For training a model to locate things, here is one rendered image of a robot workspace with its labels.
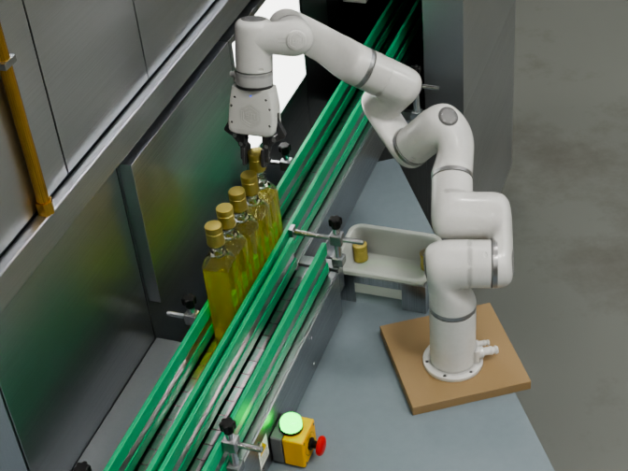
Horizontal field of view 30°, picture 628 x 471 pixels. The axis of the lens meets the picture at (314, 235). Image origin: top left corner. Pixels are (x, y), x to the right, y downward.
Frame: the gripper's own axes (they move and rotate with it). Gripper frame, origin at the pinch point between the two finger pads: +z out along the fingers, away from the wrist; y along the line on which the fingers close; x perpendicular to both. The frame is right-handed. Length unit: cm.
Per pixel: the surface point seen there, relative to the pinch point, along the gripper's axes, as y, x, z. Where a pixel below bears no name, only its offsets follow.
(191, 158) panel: -11.9, -6.1, 0.0
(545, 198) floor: 37, 178, 74
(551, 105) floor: 28, 237, 58
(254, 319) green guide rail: 6.3, -17.6, 28.3
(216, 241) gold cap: 0.8, -22.8, 9.7
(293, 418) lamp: 20, -31, 41
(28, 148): -13, -61, -21
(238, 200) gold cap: 1.1, -12.1, 5.2
